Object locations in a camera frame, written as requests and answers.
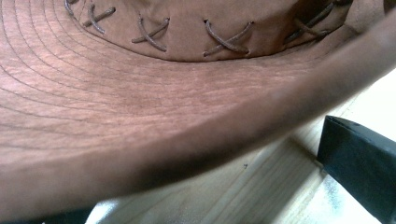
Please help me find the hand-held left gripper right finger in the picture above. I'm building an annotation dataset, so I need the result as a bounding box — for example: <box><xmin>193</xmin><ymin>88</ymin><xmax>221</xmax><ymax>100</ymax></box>
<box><xmin>317</xmin><ymin>115</ymin><xmax>396</xmax><ymax>224</ymax></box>

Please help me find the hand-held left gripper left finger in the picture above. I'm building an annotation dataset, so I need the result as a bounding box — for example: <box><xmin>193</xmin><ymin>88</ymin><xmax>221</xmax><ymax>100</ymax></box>
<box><xmin>0</xmin><ymin>207</ymin><xmax>94</xmax><ymax>224</ymax></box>

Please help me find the brown suede cowboy hat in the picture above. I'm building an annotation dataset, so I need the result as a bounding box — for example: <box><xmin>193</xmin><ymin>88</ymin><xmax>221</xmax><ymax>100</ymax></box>
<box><xmin>0</xmin><ymin>0</ymin><xmax>396</xmax><ymax>222</ymax></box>

